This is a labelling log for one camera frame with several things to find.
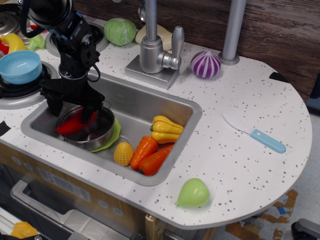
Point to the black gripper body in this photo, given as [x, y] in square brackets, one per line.
[72, 87]

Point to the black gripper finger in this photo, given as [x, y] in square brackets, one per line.
[88, 115]
[54, 105]

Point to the red toy chili pepper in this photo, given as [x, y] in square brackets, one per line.
[73, 122]

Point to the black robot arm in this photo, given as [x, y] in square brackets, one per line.
[78, 54]

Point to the small steel pan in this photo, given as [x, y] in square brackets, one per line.
[94, 135]

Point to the yellow toy bell pepper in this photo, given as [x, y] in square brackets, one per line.
[164, 131]

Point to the green plastic plate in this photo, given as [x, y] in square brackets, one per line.
[115, 135]

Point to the front left stove burner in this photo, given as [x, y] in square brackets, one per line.
[18, 96]

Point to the stove burner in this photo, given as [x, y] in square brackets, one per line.
[18, 96]
[98, 36]

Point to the steel sink basin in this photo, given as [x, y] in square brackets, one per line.
[135, 107]

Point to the blue plastic bowl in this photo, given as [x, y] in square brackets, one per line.
[20, 67]

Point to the yellow toy corn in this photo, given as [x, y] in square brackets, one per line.
[123, 154]

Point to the back right stove burner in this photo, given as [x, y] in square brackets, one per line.
[98, 36]

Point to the black tape left edge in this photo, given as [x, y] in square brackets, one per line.
[4, 128]

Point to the black tape edge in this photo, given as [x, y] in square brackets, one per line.
[278, 77]
[4, 128]

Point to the green toy broccoli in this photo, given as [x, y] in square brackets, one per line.
[35, 43]

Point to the upper orange toy carrot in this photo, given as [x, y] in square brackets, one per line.
[146, 147]

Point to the orange toy carrot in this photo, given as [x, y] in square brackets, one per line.
[146, 147]
[150, 165]

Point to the green toy cabbage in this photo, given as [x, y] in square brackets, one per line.
[120, 31]

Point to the yellow toy banana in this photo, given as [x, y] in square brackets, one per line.
[14, 42]

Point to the red toy at edge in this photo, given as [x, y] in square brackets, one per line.
[4, 48]

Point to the silver toy faucet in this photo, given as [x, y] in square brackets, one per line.
[154, 65]

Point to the lower orange toy carrot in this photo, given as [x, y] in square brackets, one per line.
[150, 165]

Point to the cream toy potato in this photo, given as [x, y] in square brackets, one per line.
[164, 34]

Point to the purple striped toy onion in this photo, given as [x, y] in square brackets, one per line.
[205, 64]

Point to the yellow object bottom left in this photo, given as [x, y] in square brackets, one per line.
[23, 230]

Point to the green toy pear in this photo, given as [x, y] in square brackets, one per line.
[193, 194]

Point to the grey metal pole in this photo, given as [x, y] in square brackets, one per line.
[228, 56]

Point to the white blue toy knife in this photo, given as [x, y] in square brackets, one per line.
[256, 134]

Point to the black tape right edge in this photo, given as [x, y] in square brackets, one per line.
[278, 77]

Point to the oven door handle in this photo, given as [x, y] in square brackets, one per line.
[73, 222]

